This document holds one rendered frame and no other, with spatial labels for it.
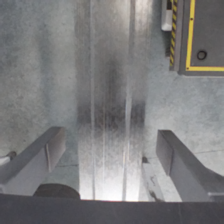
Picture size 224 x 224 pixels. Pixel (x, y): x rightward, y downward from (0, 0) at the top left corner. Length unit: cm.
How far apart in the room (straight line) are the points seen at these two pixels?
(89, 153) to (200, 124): 94
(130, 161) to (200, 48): 53
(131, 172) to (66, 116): 82
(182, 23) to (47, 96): 76
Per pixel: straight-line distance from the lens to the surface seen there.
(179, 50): 61
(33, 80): 100
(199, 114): 104
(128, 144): 15
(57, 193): 108
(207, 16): 66
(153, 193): 77
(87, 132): 15
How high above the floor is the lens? 88
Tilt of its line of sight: 76 degrees down
